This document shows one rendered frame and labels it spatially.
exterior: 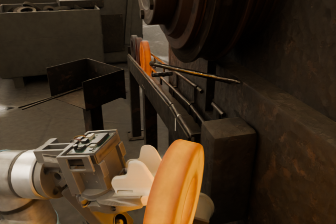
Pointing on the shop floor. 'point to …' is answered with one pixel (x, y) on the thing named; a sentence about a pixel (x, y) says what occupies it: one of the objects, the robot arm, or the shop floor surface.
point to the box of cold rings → (46, 38)
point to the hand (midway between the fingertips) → (177, 188)
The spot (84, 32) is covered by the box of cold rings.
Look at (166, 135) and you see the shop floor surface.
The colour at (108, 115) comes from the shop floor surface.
